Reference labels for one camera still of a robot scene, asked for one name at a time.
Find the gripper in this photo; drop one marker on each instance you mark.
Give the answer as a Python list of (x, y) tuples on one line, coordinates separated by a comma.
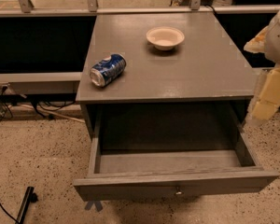
[(278, 41)]

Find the grey top drawer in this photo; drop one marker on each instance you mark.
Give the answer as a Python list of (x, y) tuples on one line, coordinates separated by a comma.
[(170, 150)]

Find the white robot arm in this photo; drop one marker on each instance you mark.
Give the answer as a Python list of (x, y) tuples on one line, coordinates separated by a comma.
[(267, 41)]

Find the grey wooden drawer cabinet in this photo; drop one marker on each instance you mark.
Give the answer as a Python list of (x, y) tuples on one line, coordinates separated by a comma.
[(205, 68)]

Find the white paper bowl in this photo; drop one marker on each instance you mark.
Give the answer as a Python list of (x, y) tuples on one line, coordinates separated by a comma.
[(165, 38)]

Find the blue crushed soda can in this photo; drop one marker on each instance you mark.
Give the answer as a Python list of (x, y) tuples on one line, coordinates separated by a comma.
[(107, 70)]

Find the blue tape cross mark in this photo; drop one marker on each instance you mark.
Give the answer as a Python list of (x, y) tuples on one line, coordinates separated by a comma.
[(96, 204)]

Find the black power strip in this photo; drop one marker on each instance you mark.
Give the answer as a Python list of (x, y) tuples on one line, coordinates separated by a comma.
[(29, 197)]

